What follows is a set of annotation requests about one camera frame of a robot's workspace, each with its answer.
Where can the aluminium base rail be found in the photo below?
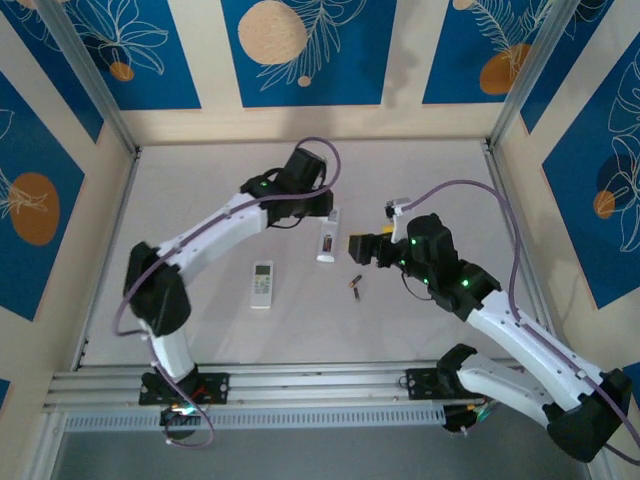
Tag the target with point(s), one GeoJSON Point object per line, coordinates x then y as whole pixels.
{"type": "Point", "coordinates": [325, 382]}

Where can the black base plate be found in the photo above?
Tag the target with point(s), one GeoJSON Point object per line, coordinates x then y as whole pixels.
{"type": "Point", "coordinates": [417, 385]}
{"type": "Point", "coordinates": [220, 387]}

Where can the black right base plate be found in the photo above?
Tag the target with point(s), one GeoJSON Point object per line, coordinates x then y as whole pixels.
{"type": "Point", "coordinates": [417, 385]}

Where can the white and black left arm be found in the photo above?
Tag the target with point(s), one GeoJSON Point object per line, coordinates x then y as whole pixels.
{"type": "Point", "coordinates": [210, 230]}

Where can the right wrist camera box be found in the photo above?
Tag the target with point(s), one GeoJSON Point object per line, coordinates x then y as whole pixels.
{"type": "Point", "coordinates": [398, 205]}

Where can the aluminium table side rail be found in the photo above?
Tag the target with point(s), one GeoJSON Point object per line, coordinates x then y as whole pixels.
{"type": "Point", "coordinates": [121, 210]}
{"type": "Point", "coordinates": [494, 160]}

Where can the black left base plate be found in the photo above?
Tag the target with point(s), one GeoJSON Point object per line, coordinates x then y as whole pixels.
{"type": "Point", "coordinates": [220, 387]}

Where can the aluminium frame post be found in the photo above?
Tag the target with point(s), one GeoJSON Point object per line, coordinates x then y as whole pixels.
{"type": "Point", "coordinates": [90, 70]}
{"type": "Point", "coordinates": [534, 70]}

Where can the black controller board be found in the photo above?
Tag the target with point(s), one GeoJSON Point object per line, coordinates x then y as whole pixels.
{"type": "Point", "coordinates": [455, 422]}
{"type": "Point", "coordinates": [172, 419]}

